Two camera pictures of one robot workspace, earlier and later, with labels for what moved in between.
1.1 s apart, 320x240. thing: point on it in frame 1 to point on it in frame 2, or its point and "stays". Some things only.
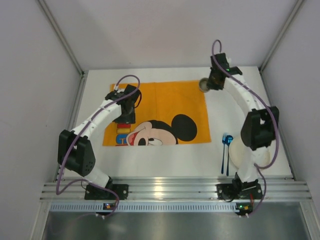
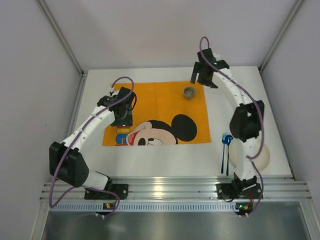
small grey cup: (203, 85) to (189, 92)
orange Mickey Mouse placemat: (168, 112) stays
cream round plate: (240, 154) stays
